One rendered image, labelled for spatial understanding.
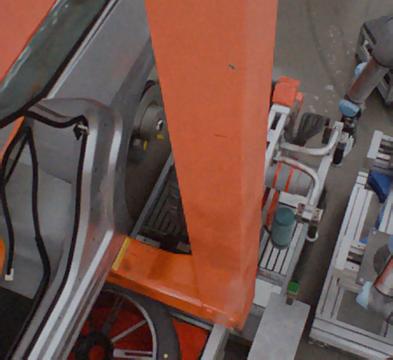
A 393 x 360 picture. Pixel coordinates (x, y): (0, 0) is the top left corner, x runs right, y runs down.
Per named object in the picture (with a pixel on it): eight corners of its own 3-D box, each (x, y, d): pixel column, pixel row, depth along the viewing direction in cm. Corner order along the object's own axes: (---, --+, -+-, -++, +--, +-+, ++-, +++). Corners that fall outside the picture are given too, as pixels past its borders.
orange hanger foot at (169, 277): (105, 239, 260) (88, 205, 230) (218, 281, 248) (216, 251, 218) (88, 274, 253) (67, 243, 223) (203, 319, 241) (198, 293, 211)
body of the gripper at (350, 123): (337, 124, 237) (346, 100, 242) (334, 136, 244) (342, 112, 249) (356, 130, 235) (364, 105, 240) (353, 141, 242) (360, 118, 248)
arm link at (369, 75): (412, 54, 192) (355, 123, 237) (424, 30, 196) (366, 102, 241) (380, 36, 193) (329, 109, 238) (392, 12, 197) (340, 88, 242)
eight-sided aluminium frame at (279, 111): (278, 144, 271) (287, 68, 224) (292, 149, 270) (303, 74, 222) (235, 252, 248) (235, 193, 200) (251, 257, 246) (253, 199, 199)
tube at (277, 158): (275, 155, 223) (276, 140, 214) (326, 171, 218) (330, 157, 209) (259, 196, 215) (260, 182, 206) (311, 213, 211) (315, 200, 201)
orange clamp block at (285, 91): (275, 97, 226) (281, 75, 222) (295, 104, 225) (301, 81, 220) (270, 104, 220) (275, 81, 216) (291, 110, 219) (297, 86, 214)
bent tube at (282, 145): (292, 113, 231) (294, 97, 222) (341, 128, 227) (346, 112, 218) (277, 151, 224) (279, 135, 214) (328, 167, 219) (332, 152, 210)
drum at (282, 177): (265, 159, 245) (266, 140, 233) (316, 176, 240) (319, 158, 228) (253, 188, 239) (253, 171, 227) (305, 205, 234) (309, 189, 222)
